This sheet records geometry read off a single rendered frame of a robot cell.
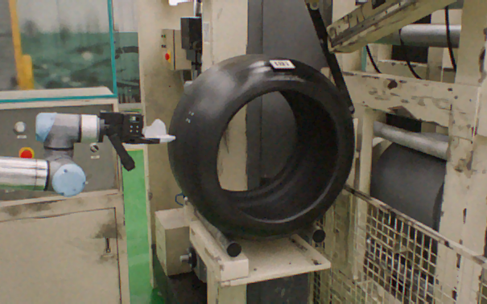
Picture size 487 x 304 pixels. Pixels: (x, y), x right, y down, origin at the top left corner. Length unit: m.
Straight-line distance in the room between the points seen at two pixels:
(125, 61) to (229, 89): 8.98
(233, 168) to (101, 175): 0.55
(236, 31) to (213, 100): 0.44
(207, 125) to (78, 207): 0.83
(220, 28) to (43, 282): 1.18
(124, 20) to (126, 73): 1.03
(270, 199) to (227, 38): 0.57
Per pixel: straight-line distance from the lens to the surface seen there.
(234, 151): 1.78
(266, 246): 1.73
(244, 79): 1.36
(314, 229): 1.58
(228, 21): 1.72
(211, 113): 1.34
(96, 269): 2.11
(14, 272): 2.10
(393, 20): 1.51
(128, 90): 10.35
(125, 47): 10.28
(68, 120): 1.36
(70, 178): 1.24
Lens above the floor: 1.54
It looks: 14 degrees down
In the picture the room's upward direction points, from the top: straight up
